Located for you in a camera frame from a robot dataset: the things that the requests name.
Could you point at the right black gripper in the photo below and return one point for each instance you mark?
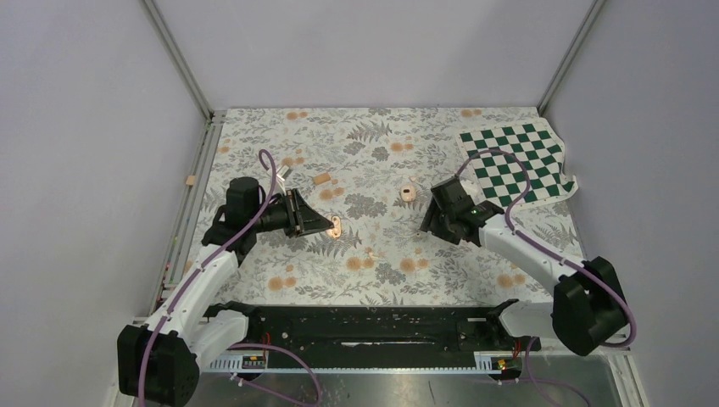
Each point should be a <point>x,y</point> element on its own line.
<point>431,222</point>

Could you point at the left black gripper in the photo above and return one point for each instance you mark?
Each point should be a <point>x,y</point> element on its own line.
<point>303,220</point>

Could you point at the beige earbud charging case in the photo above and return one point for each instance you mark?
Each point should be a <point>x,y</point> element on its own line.
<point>336,231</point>

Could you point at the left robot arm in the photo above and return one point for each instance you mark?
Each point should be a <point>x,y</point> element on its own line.
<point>161,360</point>

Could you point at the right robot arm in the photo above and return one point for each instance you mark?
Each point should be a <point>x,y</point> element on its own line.
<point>588,305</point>

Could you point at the beige square case with earbud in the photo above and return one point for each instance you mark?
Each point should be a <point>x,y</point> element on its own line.
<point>407,193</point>

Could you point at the small cork cylinder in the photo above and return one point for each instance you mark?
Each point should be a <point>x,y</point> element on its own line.
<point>322,178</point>

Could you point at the green white checkerboard sheet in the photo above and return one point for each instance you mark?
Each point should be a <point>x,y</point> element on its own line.
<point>520,163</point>

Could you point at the floral patterned table mat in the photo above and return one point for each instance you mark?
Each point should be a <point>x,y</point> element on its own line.
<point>382,257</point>

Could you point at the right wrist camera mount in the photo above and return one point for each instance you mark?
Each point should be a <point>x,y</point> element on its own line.
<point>471,189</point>

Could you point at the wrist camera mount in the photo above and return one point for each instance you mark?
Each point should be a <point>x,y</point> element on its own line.
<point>471,189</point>
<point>282,174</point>

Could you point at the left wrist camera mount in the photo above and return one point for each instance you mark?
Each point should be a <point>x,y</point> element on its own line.
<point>282,174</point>

